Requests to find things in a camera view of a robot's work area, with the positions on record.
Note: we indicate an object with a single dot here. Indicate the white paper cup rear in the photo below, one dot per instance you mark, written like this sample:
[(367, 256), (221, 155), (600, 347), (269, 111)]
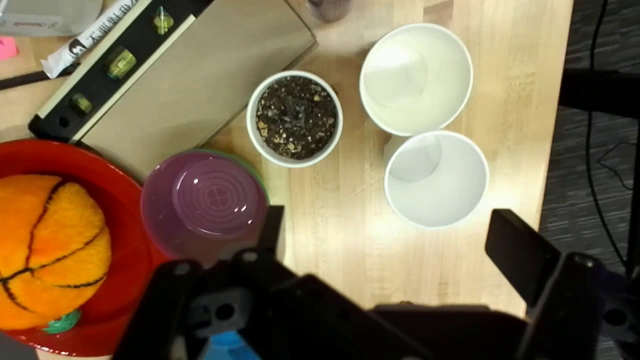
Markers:
[(417, 78)]

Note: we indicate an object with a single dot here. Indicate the orange plush pumpkin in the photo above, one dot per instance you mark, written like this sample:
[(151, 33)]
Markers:
[(55, 249)]

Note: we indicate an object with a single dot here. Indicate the small cup with grounds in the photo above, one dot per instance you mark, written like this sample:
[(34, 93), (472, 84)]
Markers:
[(294, 119)]

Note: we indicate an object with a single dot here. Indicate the red plate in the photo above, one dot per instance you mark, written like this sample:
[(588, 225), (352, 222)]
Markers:
[(134, 259)]

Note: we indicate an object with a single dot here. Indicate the white paper cup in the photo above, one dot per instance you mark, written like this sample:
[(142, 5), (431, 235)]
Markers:
[(417, 78), (434, 178)]

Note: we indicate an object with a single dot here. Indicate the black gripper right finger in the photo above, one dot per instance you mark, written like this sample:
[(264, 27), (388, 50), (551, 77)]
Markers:
[(523, 256)]

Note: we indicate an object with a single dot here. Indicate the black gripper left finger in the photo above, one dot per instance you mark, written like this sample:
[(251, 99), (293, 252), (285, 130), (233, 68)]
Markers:
[(270, 233)]

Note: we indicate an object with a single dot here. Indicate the white paper cup front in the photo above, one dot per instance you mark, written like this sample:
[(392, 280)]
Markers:
[(434, 178)]

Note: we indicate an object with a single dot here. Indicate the cardboard sheet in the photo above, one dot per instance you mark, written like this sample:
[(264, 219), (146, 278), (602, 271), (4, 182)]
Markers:
[(199, 82)]

